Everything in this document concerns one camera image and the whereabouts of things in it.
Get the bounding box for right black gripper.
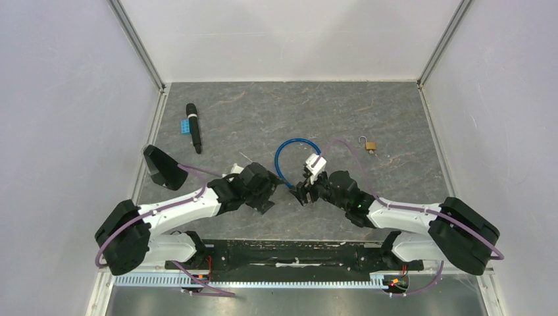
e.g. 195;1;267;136
290;169;348;211

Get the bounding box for blue cable lock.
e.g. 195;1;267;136
274;138;321;190

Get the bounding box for brass padlock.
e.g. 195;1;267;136
358;136;377;153

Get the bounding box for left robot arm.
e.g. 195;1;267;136
94;163;284;276

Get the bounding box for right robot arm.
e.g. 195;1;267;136
289;171;501;275

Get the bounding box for blue toy brick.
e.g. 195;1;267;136
180;120;190;135

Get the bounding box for black wedge cover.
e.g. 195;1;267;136
143;144;188;191

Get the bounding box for black microphone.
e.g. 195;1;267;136
186;103;203;154

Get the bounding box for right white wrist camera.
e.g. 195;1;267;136
304;153;326;184

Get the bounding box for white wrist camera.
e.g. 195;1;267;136
230;163;244;174
304;153;326;184

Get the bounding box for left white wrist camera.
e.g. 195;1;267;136
230;163;244;174

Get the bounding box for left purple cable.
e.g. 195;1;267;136
94;163;223;268

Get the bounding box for purple cable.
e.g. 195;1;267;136
313;139;505;298
94;163;223;268

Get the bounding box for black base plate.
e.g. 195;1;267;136
181;240;424;282

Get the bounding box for slotted cable duct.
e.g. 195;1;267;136
114;271;400;290

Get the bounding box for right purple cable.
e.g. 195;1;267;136
313;139;505;298

